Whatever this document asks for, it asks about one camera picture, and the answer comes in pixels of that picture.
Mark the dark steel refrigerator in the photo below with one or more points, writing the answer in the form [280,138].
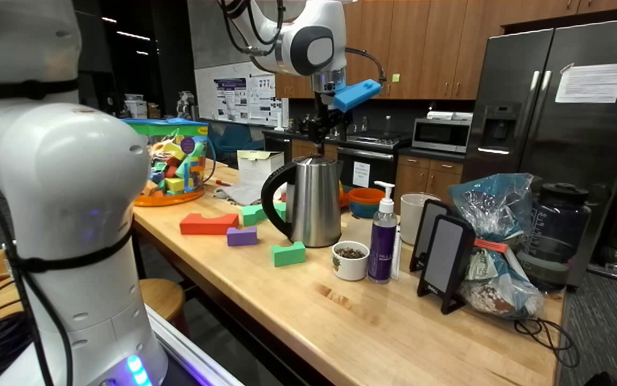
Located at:
[572,142]

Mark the small green foam block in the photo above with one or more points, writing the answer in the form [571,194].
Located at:
[287,253]

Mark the dark blender jar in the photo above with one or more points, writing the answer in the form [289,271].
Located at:
[557,228]

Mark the wall poster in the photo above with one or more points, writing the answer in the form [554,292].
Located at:
[244,92]

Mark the green sticky note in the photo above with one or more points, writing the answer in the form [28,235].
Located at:
[395,77]

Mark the white carton box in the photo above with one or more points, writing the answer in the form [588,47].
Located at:
[260,168]

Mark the white ramekin cup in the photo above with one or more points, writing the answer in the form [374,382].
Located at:
[349,261]

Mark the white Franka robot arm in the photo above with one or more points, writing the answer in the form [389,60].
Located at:
[58,179]

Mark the kitchen stove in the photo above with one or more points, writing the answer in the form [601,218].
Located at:
[379,152]

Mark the blue plastic bag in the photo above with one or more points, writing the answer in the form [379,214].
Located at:
[503,214]

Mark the large green foam block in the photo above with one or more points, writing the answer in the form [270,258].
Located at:
[251,214]

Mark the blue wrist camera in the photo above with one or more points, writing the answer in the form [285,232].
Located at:
[356,94]

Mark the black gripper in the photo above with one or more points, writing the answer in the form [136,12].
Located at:
[326,108]

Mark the wooden base cabinet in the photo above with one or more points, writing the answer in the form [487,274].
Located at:
[428,179]

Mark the white paper sheet on refrigerator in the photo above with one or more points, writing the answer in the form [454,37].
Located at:
[591,84]

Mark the purple foam block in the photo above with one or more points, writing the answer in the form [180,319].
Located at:
[242,236]

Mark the clear bin of foam blocks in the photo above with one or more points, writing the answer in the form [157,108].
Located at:
[173,164]

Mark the wooden cabinet above refrigerator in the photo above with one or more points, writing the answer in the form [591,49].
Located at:
[572,9]

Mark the silver microwave oven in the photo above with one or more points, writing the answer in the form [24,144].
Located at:
[440,135]

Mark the translucent plastic cup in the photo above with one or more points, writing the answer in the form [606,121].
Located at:
[414,218]

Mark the red foam block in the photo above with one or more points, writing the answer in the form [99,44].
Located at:
[208,223]

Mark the white tray on microwave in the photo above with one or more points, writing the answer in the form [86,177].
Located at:
[450,117]

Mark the purple pump bottle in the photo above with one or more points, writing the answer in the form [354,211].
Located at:
[382,243]

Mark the grey knitted cloth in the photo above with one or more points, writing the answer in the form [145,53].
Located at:
[244,194]

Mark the stainless steel electric kettle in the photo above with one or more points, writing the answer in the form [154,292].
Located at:
[315,205]

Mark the wide wooden wall cabinet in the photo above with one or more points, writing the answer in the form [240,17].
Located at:
[423,49]

